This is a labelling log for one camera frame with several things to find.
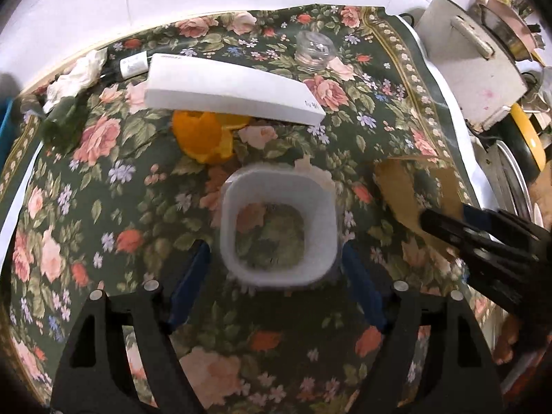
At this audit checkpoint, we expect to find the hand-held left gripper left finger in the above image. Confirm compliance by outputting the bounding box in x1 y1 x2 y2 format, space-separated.
49 239 212 414

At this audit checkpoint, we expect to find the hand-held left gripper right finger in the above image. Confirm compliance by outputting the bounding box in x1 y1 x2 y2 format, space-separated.
341 241 505 414

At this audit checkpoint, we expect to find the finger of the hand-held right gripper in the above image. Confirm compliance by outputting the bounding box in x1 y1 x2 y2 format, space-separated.
420 208 552 322
463 204 552 244

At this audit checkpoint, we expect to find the brown paper piece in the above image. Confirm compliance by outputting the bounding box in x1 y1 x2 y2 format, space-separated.
373 158 475 264

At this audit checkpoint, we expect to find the white square plastic cup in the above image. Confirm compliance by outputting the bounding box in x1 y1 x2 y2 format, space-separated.
219 165 339 290

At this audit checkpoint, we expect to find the long white box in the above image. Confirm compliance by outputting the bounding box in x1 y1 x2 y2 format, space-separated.
144 53 327 127

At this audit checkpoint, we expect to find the white tissue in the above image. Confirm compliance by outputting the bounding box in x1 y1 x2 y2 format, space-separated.
42 48 108 113

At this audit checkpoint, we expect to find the person's right hand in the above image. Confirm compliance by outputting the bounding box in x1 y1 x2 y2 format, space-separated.
494 314 524 365

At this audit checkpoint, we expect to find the white plate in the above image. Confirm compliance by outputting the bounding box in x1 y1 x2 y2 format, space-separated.
496 142 533 220

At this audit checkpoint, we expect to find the floral tablecloth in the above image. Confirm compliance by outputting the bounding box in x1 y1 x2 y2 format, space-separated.
0 4 496 414

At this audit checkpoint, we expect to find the yellow plate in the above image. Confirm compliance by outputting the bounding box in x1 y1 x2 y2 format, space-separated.
511 102 548 173

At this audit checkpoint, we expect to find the orange peel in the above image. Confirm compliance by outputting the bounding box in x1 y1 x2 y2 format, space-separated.
171 110 253 165

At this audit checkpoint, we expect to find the metal bowl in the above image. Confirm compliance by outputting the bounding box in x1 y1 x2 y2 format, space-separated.
479 0 540 63

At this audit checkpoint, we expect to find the dark green bottle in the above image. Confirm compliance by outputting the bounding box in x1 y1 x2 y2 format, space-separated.
19 94 91 151

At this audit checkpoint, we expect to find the dark item with white label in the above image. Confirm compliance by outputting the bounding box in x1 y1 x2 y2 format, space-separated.
101 51 151 80

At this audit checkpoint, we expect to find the small glass jar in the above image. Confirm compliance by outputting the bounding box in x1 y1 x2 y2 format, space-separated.
294 31 336 72

